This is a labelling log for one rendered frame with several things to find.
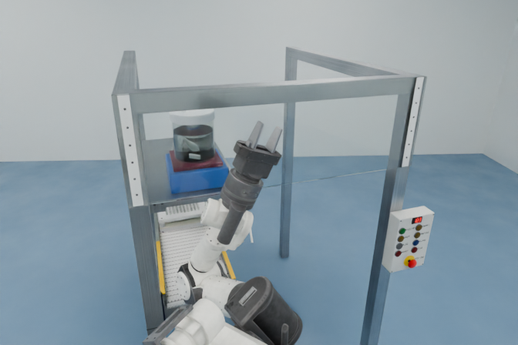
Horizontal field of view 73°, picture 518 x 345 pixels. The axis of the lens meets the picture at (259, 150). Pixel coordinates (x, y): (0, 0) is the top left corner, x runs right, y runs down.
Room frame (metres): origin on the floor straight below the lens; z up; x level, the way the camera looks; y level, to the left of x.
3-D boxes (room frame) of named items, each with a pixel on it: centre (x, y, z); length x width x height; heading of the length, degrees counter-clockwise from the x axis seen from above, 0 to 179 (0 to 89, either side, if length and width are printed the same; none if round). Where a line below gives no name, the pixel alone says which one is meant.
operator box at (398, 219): (1.23, -0.62, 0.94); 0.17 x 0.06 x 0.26; 108
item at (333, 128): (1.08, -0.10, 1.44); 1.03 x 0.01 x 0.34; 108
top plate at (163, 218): (1.62, 0.41, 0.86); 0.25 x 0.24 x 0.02; 109
